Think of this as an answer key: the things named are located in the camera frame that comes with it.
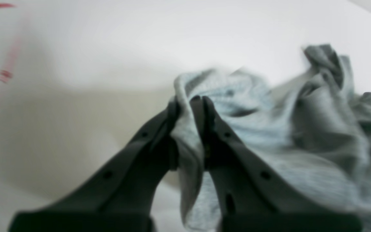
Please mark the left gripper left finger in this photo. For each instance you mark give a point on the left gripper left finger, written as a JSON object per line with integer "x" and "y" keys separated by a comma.
{"x": 119, "y": 196}

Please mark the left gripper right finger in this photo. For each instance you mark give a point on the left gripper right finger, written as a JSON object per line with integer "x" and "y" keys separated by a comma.
{"x": 252, "y": 196}

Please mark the grey t-shirt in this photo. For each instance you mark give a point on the grey t-shirt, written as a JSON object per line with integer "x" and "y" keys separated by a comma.
{"x": 317, "y": 136}

